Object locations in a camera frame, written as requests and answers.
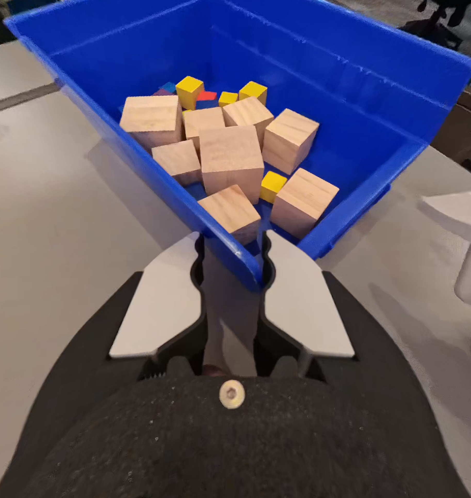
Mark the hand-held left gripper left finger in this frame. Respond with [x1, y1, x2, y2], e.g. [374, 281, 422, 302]
[109, 232, 207, 360]

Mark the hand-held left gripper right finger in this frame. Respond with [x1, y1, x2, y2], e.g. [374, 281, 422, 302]
[258, 230, 356, 358]

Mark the pile of wooden cubes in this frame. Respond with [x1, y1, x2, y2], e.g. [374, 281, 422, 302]
[119, 76, 340, 246]

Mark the blue plastic bin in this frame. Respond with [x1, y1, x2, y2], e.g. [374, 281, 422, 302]
[4, 0, 471, 292]

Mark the black office chair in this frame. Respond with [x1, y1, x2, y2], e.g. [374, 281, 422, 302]
[399, 0, 471, 44]

